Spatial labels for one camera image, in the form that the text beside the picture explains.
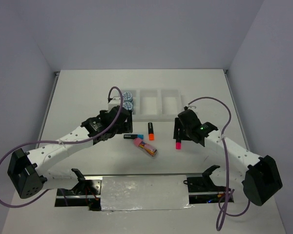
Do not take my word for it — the pink highlighter with black cap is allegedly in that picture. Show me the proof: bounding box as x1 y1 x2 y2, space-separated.
175 138 182 150

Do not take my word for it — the blue highlighter with black cap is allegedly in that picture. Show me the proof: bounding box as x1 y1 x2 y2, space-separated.
123 134 144 139

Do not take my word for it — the pink tube of coloured pens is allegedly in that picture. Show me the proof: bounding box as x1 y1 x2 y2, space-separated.
133 138 158 157

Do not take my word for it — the blue cleaning gel jar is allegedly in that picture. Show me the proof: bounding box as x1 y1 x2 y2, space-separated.
123 101 134 112
122 92 133 102

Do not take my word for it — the orange highlighter with black cap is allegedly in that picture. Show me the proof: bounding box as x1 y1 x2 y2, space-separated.
147 122 154 140

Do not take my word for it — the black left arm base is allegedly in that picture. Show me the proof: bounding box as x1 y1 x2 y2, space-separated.
55 168 103 211

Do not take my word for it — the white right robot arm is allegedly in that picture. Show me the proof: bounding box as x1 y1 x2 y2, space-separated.
173 109 283 206

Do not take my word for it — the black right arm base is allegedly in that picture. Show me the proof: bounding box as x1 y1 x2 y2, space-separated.
183 165 226 205

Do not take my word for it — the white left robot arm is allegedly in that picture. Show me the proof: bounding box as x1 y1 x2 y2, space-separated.
7 106 133 199

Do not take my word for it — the clear three-compartment plastic organizer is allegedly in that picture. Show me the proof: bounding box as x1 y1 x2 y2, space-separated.
122 88 183 122

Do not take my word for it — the white foil-covered front panel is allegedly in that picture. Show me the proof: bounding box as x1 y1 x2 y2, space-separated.
101 175 190 211

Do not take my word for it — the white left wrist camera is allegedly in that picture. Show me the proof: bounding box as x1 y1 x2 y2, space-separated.
108 97 121 111

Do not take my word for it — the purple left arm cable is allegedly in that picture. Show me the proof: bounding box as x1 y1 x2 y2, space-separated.
0 86 124 208

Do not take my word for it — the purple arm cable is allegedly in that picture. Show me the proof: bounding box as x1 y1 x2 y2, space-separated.
0 86 124 208
184 96 251 232

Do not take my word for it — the silver metal table rail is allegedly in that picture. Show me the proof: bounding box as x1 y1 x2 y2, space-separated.
26 172 235 178

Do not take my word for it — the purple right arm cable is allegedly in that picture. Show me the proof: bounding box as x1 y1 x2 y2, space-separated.
184 96 251 232

